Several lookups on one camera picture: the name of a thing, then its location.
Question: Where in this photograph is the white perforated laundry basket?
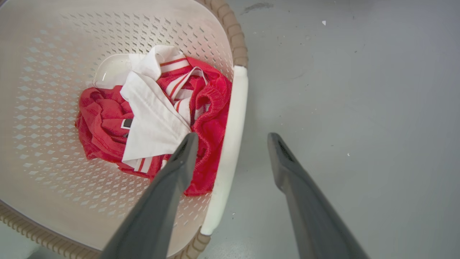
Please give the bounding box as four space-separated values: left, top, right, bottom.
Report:
0 0 249 259

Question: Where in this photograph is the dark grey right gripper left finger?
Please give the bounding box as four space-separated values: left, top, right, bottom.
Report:
100 132 199 259

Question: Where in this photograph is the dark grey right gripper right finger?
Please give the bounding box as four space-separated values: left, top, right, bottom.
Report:
267 132 370 259

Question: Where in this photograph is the red and white garment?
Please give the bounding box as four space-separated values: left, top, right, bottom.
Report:
75 45 233 197

